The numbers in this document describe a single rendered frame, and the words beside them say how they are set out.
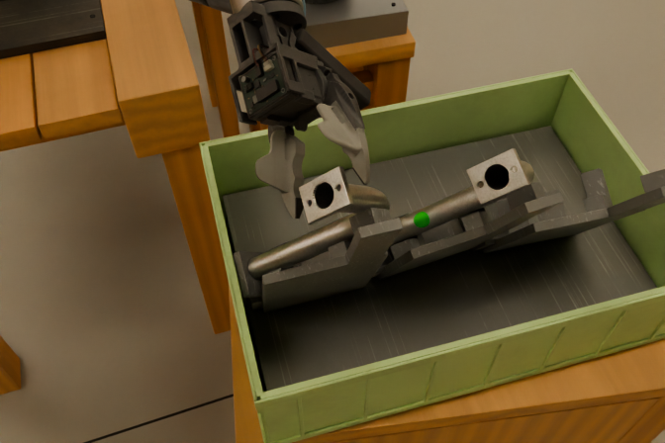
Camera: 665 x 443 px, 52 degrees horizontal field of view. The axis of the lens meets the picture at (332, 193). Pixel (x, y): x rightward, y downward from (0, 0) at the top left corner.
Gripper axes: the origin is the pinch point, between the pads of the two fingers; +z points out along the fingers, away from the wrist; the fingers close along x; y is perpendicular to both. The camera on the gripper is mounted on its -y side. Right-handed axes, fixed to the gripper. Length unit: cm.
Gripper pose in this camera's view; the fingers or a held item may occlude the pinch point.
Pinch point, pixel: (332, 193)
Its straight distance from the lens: 69.0
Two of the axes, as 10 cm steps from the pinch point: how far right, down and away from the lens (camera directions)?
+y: -6.1, -0.7, -7.9
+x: 7.5, -3.8, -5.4
